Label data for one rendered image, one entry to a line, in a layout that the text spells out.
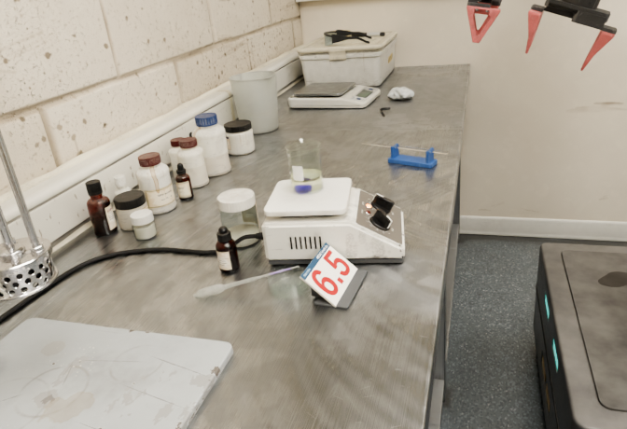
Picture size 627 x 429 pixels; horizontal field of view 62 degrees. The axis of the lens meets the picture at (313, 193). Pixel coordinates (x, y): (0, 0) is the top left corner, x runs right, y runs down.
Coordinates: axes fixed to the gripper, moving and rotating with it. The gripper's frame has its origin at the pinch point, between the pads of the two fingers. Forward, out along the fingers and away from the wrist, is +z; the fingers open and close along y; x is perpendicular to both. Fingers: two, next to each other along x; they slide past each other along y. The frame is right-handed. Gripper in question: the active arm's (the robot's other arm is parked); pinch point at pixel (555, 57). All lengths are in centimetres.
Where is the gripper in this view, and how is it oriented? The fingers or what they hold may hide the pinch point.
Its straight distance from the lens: 105.2
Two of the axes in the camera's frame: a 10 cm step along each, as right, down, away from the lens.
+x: 4.5, -3.7, 8.1
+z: -2.0, 8.4, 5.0
